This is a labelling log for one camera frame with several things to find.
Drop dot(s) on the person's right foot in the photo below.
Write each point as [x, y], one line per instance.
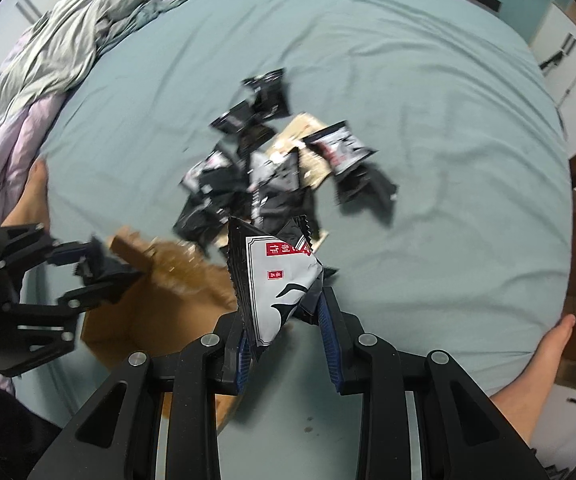
[533, 375]

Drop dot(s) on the person's foot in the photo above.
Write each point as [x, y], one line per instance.
[533, 375]
[32, 200]

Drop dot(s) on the brown cardboard box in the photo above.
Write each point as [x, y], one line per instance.
[132, 320]

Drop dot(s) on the black foil snack packet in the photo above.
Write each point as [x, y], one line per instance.
[107, 267]

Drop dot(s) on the grey-green crumpled quilt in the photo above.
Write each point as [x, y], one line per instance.
[67, 45]

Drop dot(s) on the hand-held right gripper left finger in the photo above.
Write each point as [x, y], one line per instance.
[242, 355]

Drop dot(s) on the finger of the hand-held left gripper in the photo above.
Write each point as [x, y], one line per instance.
[67, 255]
[92, 295]

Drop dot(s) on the teal bed sheet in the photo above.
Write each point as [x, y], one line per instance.
[418, 160]

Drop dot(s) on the person's left foot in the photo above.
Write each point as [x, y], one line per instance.
[32, 200]

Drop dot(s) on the lilac quilt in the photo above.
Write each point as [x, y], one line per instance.
[17, 130]

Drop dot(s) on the pile of snack packets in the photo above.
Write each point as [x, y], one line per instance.
[268, 195]

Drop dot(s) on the white deer print snack packet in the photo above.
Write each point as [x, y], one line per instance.
[268, 285]

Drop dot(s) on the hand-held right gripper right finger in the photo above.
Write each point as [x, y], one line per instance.
[328, 340]

